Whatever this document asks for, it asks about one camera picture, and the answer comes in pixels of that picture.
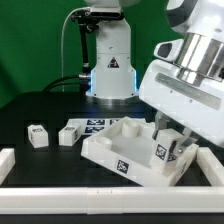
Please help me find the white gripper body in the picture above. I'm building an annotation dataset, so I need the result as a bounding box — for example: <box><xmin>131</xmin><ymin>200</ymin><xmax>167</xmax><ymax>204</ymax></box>
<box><xmin>139</xmin><ymin>39</ymin><xmax>224</xmax><ymax>148</ymax></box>

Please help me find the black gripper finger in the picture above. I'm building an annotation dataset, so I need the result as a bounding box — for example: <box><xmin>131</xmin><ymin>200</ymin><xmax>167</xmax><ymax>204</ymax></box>
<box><xmin>152</xmin><ymin>111</ymin><xmax>170</xmax><ymax>139</ymax></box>
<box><xmin>174</xmin><ymin>128</ymin><xmax>199</xmax><ymax>154</ymax></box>

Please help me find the white square tabletop with sockets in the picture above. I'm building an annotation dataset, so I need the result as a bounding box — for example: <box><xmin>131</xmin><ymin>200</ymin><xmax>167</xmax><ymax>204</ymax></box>
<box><xmin>81</xmin><ymin>117</ymin><xmax>198</xmax><ymax>187</ymax></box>

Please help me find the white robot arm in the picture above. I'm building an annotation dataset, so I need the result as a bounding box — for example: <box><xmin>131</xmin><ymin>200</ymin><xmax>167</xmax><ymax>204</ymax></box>
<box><xmin>85</xmin><ymin>0</ymin><xmax>224</xmax><ymax>147</ymax></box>

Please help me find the white U-shaped obstacle fence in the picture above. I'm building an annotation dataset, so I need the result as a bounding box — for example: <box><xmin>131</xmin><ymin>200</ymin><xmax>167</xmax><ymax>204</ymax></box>
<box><xmin>0</xmin><ymin>146</ymin><xmax>224</xmax><ymax>216</ymax></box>

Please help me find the white sheet with fiducial tags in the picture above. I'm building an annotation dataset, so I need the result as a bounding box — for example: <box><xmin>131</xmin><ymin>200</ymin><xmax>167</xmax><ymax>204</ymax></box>
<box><xmin>67</xmin><ymin>118</ymin><xmax>119</xmax><ymax>135</ymax></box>

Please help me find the black cable bundle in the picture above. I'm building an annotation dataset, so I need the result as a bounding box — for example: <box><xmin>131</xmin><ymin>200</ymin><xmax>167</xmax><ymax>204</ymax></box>
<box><xmin>41</xmin><ymin>74</ymin><xmax>92</xmax><ymax>93</ymax></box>

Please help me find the black camera on stand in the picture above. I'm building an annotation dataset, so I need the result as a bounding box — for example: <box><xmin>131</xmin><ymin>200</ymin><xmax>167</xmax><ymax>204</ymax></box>
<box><xmin>71</xmin><ymin>6</ymin><xmax>124</xmax><ymax>74</ymax></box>

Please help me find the white cable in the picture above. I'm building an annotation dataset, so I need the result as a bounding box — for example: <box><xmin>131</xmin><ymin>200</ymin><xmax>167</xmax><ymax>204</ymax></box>
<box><xmin>60</xmin><ymin>6</ymin><xmax>91</xmax><ymax>93</ymax></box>

